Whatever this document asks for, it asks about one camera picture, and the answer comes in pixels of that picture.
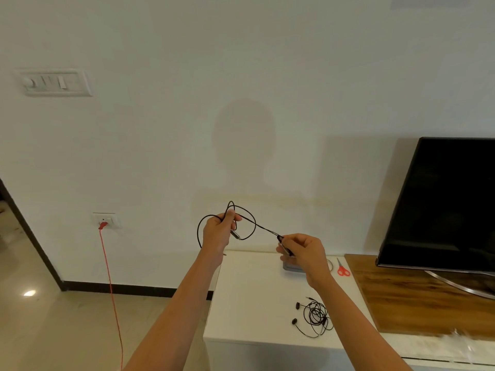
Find person's left hand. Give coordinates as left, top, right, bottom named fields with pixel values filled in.
left=202, top=209, right=243, bottom=255

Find person's right hand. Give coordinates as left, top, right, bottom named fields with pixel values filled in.
left=276, top=233, right=334, bottom=290

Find black audio cable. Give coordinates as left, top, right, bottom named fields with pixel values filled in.
left=197, top=201, right=294, bottom=257

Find person's right forearm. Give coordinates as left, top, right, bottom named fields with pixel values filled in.
left=309, top=274, right=414, bottom=371

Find person's left forearm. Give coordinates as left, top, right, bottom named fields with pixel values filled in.
left=123, top=247, right=225, bottom=371

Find small grey box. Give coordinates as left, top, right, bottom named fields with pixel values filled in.
left=282, top=256, right=307, bottom=273

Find white cabinet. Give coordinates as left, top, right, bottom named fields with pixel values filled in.
left=203, top=250, right=495, bottom=371

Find brown wooden board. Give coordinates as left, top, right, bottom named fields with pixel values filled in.
left=344, top=254, right=495, bottom=341

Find black flat screen television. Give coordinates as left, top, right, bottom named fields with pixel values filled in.
left=375, top=137, right=495, bottom=300

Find clear plastic wrap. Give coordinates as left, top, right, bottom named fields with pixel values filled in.
left=440, top=327, right=495, bottom=366

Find black wired earphones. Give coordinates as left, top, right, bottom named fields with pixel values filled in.
left=292, top=297, right=334, bottom=339

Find white wall socket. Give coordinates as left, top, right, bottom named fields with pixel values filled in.
left=91, top=213, right=118, bottom=229

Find red power cable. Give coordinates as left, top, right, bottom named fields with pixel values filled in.
left=98, top=222, right=125, bottom=371

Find white wall switch panel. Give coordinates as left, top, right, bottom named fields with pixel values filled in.
left=15, top=68, right=93, bottom=98

